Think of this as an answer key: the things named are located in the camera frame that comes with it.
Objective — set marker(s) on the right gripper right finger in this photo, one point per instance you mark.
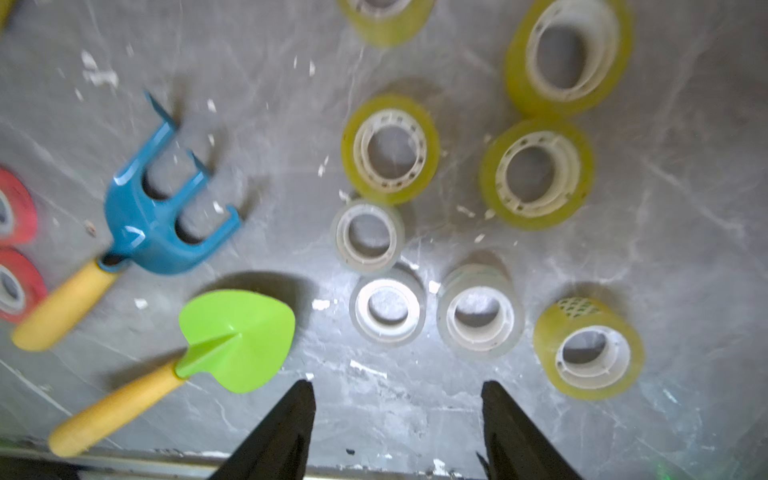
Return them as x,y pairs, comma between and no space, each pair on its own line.
516,448

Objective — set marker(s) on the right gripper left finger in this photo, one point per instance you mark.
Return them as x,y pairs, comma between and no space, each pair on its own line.
278,447

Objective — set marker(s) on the clear tape roll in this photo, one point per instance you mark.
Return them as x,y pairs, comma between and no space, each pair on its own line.
351,257
390,335
493,340

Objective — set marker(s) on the yellow tape roll middle right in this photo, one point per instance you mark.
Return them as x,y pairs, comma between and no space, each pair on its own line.
574,167

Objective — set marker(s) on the red tape roll lower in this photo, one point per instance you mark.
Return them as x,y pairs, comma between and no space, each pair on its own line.
22,286

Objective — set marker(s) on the red tape roll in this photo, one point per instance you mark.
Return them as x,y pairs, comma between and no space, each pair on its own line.
22,286
19,219

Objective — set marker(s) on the yellow tape roll middle left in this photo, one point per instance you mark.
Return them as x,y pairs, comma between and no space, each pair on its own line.
377,114

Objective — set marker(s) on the red tape roll upper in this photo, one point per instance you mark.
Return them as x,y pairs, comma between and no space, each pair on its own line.
19,219

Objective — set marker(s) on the yellow tape roll far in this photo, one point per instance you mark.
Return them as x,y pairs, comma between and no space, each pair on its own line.
387,26

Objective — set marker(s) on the green toy garden shovel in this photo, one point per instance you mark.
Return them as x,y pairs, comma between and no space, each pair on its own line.
241,338

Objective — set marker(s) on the blue toy garden fork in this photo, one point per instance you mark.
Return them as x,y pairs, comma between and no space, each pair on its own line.
144,231

